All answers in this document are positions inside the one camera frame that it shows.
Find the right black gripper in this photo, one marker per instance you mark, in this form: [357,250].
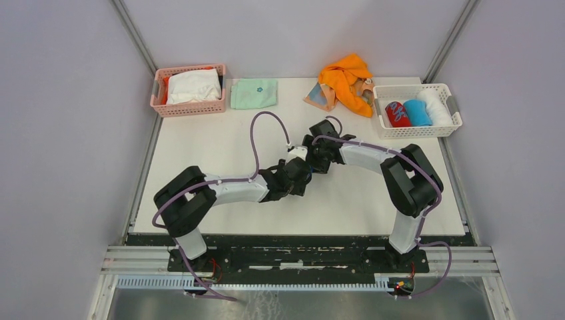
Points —
[320,167]

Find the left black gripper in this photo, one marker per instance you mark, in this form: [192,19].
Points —
[300,188]

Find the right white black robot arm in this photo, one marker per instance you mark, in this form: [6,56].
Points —
[413,185]

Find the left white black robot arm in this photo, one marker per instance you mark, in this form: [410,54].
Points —
[183,202]

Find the patterned peach towel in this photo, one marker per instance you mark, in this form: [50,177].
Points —
[324,97]

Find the red rolled towel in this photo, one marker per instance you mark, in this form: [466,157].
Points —
[397,115]

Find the white plastic basket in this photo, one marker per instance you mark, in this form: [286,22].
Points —
[385,94]

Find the mint green folded towel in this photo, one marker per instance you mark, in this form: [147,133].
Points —
[249,94]

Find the light blue rolled towel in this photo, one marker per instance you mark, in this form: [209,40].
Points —
[416,111]

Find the pink plastic basket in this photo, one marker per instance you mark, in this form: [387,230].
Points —
[159,92]

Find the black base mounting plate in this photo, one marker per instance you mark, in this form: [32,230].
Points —
[282,260]

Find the white rolled towel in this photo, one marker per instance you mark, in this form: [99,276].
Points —
[436,111]

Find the white towel in pink basket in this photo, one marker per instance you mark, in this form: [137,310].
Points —
[194,86]

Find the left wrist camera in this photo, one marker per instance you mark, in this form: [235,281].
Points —
[296,152]

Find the white slotted cable duct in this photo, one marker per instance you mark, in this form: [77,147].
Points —
[187,283]

